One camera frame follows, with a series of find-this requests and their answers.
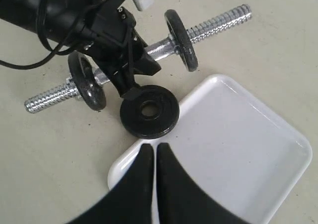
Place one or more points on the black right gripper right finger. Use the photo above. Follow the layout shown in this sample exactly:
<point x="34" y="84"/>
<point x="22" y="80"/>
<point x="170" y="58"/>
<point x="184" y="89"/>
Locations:
<point x="181" y="200"/>

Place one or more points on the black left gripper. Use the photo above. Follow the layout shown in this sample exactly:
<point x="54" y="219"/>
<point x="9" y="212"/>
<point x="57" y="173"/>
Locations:
<point x="119" y="50"/>

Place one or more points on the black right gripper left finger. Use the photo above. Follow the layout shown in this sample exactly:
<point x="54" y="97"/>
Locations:
<point x="130" y="200"/>

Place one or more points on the black weight plate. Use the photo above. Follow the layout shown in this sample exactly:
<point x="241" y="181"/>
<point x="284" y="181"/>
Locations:
<point x="153" y="114"/>

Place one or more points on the chrome dumbbell bar with plates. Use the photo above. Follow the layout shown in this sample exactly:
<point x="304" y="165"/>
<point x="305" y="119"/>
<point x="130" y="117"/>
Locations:
<point x="86" y="83"/>

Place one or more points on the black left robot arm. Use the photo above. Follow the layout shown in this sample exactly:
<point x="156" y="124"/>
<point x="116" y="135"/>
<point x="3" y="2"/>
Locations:
<point x="59" y="24"/>

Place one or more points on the white rectangular plastic tray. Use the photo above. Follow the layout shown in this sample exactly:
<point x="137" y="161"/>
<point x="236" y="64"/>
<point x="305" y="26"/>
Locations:
<point x="237" y="150"/>

